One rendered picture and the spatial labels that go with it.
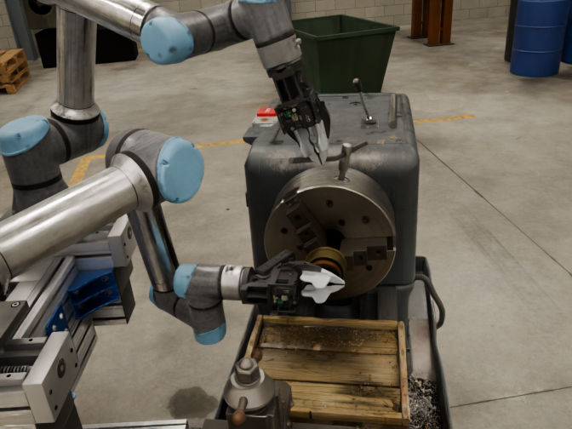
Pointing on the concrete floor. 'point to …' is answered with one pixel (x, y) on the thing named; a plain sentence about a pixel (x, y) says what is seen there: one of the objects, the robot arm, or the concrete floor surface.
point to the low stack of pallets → (9, 71)
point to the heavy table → (431, 21)
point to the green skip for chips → (344, 52)
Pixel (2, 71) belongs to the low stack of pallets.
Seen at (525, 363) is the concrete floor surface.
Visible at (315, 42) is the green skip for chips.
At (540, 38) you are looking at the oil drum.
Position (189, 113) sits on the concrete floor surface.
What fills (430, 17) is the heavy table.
